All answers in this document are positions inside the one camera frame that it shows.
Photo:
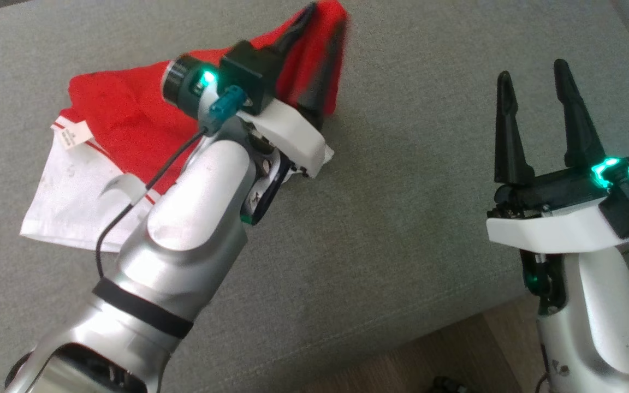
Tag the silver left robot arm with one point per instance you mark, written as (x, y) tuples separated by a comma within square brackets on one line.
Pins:
[(183, 245)]

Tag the grey sofa seat cushion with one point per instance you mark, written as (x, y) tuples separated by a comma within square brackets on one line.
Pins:
[(402, 229)]

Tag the red garment striped white trim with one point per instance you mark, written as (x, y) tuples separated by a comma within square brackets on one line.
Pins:
[(123, 109)]

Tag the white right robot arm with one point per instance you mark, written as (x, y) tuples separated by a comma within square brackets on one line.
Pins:
[(604, 316)]

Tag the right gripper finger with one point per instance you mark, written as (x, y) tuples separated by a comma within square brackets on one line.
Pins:
[(579, 131), (511, 147)]

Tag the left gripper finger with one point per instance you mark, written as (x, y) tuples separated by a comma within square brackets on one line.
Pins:
[(292, 35), (322, 82)]

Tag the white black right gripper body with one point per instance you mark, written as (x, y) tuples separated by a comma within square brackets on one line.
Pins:
[(544, 229)]

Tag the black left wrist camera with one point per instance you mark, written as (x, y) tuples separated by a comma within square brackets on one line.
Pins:
[(249, 71)]

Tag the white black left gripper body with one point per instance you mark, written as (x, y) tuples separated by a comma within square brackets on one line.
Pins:
[(292, 136)]

